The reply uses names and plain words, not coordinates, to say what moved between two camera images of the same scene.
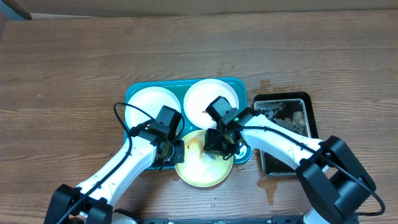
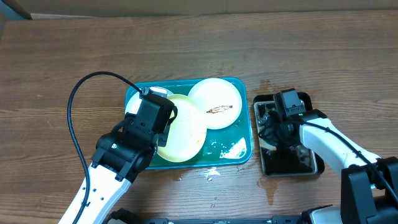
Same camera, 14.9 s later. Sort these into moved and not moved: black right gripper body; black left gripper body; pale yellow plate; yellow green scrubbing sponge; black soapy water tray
Moved: black right gripper body; yellow green scrubbing sponge; pale yellow plate; black left gripper body
Not moved: black soapy water tray
